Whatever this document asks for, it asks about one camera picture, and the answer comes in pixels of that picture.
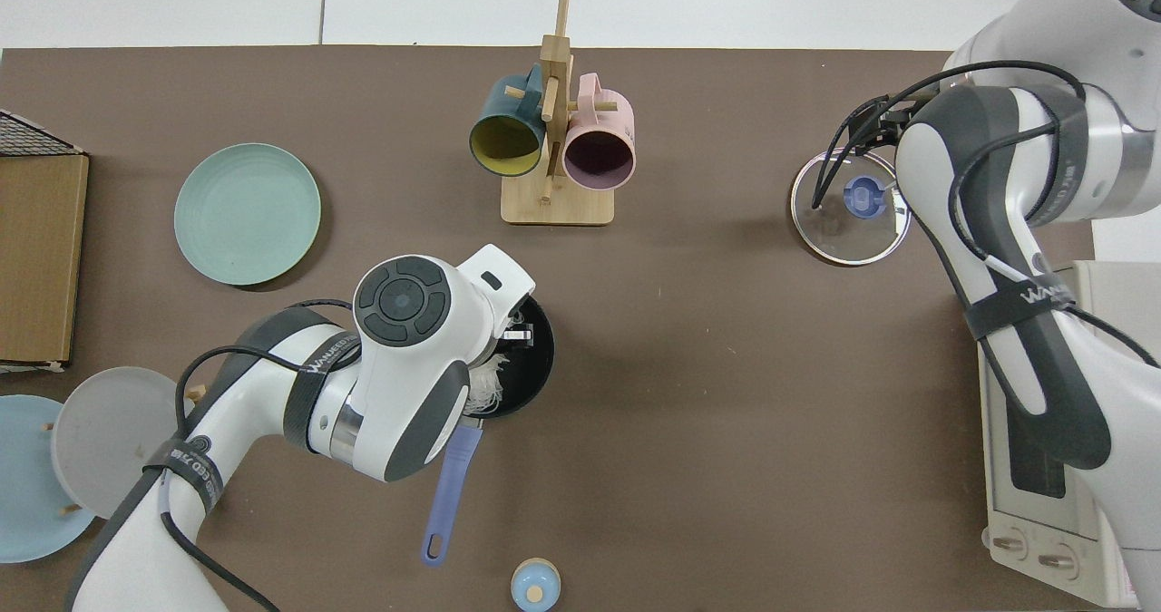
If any white vermicelli bundle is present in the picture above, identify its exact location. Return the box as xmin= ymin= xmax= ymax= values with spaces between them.
xmin=467 ymin=358 xmax=505 ymax=415

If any light blue plate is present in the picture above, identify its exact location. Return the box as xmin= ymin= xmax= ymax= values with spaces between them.
xmin=0 ymin=394 xmax=96 ymax=565

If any grey plate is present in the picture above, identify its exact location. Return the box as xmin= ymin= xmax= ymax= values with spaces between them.
xmin=51 ymin=366 xmax=196 ymax=520

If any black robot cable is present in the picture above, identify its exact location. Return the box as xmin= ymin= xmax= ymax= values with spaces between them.
xmin=810 ymin=59 xmax=1161 ymax=368
xmin=159 ymin=299 xmax=356 ymax=612

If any brown table cloth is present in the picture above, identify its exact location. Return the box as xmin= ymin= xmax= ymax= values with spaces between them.
xmin=0 ymin=45 xmax=1103 ymax=612

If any pale toaster oven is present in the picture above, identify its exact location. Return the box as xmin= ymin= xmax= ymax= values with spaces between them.
xmin=978 ymin=258 xmax=1161 ymax=608

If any small blue round thing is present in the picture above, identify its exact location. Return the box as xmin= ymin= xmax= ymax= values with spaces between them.
xmin=511 ymin=558 xmax=561 ymax=611

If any glass lid with blue knob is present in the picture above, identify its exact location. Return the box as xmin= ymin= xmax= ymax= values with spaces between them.
xmin=789 ymin=148 xmax=911 ymax=267

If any dark teal cup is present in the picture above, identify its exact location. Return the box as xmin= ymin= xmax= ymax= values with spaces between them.
xmin=468 ymin=63 xmax=550 ymax=178

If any wooden cup stand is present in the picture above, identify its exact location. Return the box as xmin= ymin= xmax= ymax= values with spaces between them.
xmin=501 ymin=0 xmax=616 ymax=227

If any wire basket with wooden floor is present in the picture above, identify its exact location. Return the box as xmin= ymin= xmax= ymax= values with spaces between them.
xmin=0 ymin=109 xmax=92 ymax=374

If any black pot with blue handle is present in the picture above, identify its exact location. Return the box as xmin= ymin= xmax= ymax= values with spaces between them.
xmin=420 ymin=293 xmax=556 ymax=568

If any pink cup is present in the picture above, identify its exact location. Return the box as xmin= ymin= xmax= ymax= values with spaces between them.
xmin=561 ymin=73 xmax=637 ymax=189

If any teal plate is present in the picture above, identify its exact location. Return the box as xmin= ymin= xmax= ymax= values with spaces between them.
xmin=173 ymin=143 xmax=322 ymax=287

